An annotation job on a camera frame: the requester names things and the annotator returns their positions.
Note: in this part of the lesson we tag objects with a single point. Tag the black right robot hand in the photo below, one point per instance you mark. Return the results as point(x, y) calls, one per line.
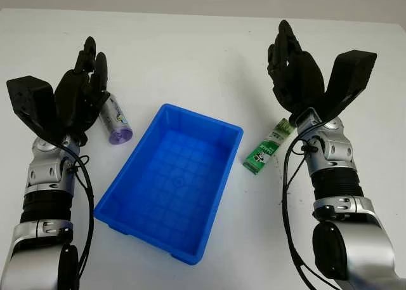
point(298, 77)

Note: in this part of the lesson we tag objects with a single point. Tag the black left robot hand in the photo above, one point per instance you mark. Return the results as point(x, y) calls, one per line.
point(73, 94)

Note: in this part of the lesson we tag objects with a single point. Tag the green toothpaste box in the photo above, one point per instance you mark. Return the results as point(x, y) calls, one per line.
point(268, 147)

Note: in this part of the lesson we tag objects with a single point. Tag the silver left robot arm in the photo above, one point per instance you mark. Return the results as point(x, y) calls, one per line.
point(38, 207)

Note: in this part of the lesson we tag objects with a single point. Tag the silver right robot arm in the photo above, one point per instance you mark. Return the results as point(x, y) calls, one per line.
point(345, 201)

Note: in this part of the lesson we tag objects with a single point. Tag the blue plastic tray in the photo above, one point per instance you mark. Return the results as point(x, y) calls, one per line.
point(168, 179)

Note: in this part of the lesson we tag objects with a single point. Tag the purple-capped cylindrical bottle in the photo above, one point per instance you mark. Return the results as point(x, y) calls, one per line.
point(115, 123)

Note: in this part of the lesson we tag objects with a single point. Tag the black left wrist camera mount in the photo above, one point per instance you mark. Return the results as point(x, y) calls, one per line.
point(31, 102)

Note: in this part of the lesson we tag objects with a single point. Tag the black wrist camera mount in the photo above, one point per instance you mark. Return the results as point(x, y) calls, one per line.
point(347, 80)
point(31, 102)

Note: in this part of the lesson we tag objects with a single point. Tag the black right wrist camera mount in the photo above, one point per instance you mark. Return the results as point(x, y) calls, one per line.
point(347, 80)

